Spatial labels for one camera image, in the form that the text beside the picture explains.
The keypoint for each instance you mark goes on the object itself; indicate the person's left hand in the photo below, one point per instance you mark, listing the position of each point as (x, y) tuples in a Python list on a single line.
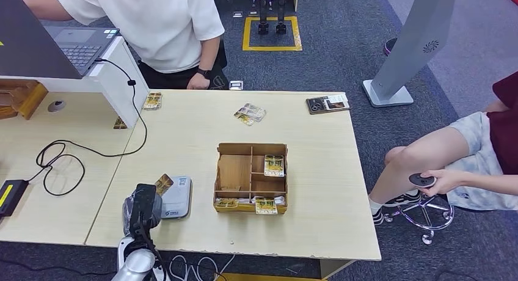
[(198, 83)]

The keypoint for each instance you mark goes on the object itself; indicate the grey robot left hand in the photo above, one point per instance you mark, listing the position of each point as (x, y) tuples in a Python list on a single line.
[(128, 214)]

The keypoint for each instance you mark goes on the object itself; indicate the person's hand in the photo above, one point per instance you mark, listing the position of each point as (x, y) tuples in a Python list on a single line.
[(445, 182)]

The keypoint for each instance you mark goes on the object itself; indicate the round handheld device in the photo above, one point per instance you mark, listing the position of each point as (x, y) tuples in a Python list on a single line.
[(421, 179)]

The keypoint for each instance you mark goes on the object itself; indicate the yellow ID card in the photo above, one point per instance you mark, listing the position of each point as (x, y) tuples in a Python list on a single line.
[(164, 184)]

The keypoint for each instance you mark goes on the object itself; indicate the stack of yellow cards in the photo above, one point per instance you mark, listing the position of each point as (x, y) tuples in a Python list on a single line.
[(152, 101)]

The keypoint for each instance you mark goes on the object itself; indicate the wooden compartment box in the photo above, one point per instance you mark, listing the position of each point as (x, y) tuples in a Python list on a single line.
[(234, 172)]

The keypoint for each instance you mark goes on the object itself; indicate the person's left forearm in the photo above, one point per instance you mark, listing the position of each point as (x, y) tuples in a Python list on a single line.
[(210, 52)]

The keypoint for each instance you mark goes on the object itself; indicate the person's right forearm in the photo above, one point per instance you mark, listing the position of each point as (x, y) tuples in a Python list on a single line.
[(44, 10)]

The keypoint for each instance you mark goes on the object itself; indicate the person's forearm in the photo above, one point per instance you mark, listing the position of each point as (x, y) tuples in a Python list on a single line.
[(489, 184)]

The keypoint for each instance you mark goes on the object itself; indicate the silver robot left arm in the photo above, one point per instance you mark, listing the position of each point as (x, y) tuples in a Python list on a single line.
[(135, 263)]

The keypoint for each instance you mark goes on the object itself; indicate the person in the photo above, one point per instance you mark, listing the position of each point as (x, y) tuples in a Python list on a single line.
[(162, 28), (445, 157)]

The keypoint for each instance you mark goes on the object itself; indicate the small yellow card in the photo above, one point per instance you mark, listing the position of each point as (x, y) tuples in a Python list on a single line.
[(119, 123)]

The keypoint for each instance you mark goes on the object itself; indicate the yellow room key card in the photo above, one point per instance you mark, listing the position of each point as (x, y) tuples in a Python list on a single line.
[(266, 207), (274, 166), (226, 204)]

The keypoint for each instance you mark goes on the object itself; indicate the black wristwatch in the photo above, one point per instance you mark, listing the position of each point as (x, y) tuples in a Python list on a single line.
[(203, 72)]

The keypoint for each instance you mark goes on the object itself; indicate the white floor socket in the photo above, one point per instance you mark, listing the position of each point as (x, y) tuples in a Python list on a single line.
[(236, 85)]

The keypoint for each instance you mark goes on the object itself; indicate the chrome stool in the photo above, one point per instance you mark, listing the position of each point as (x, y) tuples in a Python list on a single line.
[(425, 214)]

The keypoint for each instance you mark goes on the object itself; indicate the loose pile of cards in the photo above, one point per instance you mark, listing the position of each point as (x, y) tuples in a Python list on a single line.
[(249, 114)]

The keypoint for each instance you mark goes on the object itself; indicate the yellow floor tape square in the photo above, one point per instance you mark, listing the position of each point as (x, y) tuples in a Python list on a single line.
[(272, 47)]

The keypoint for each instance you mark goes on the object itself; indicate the white desk riser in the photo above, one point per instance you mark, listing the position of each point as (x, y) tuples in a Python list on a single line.
[(109, 81)]

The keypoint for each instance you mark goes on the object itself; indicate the background humanoid robot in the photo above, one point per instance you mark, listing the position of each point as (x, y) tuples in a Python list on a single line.
[(263, 12)]

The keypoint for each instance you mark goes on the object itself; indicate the black power adapter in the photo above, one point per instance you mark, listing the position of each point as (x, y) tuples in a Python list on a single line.
[(10, 196)]

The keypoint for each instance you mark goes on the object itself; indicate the grey kiosk stand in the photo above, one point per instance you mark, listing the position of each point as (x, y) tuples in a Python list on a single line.
[(412, 40)]

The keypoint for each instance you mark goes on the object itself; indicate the dark rounded object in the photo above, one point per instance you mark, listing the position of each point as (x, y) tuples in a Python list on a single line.
[(390, 44)]

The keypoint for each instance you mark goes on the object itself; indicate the wooden desk tray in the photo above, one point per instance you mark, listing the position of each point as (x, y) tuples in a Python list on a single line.
[(24, 99)]

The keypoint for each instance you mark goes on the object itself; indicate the dark grey laptop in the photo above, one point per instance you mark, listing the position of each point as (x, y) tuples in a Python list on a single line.
[(24, 40)]

